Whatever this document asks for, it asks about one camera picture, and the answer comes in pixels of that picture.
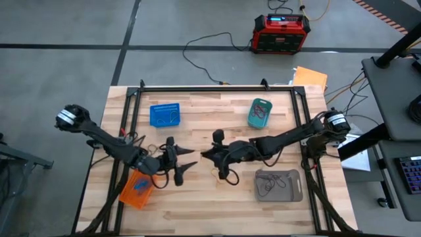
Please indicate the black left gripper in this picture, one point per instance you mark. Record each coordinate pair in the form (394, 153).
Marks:
(169, 161)

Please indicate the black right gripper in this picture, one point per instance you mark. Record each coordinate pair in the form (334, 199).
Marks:
(237, 151)

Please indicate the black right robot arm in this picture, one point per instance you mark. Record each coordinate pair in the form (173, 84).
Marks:
(289, 138)

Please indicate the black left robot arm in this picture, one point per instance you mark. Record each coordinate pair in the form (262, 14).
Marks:
(98, 135)

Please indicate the blue perforated plastic basket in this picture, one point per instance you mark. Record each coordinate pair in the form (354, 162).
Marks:
(164, 108)

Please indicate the teal plastic basket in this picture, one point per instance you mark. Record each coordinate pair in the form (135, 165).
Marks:
(263, 123)

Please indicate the orange perforated plastic basket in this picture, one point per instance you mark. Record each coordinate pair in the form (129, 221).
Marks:
(131, 197)

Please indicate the grey translucent plastic basket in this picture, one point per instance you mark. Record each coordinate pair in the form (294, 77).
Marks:
(283, 195)

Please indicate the black clamp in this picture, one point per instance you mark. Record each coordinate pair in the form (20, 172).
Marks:
(264, 85)
(142, 85)

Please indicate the orange paper folder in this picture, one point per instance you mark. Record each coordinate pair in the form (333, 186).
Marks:
(310, 79)

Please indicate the red portable power station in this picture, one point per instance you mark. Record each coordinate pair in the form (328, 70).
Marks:
(279, 39)

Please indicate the black desk crossbar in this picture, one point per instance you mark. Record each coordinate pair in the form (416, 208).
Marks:
(361, 145)

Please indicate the grey metal stand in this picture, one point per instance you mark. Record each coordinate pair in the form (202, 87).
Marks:
(26, 159)

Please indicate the black caster wheel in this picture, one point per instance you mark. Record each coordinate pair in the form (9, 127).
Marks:
(383, 202)

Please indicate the grey desk top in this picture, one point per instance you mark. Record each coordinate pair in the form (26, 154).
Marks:
(391, 98)
(391, 184)

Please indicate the black keyboard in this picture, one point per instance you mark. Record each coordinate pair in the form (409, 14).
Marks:
(411, 174)

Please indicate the black pole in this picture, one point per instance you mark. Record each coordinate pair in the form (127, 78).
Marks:
(398, 46)

